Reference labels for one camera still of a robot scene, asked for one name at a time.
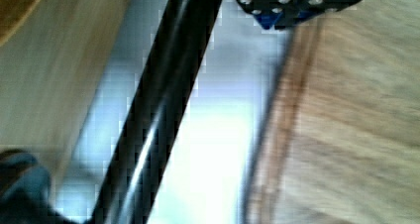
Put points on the black drawer slide rail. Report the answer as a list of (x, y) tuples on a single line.
[(131, 183)]

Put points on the black blue gripper right finger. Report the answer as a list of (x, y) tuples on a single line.
[(286, 14)]

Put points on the wooden cutting board tray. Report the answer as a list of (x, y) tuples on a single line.
[(52, 56)]

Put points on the wooden drawer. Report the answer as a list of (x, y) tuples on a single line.
[(342, 142)]

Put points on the black blue gripper left finger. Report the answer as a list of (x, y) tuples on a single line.
[(24, 191)]

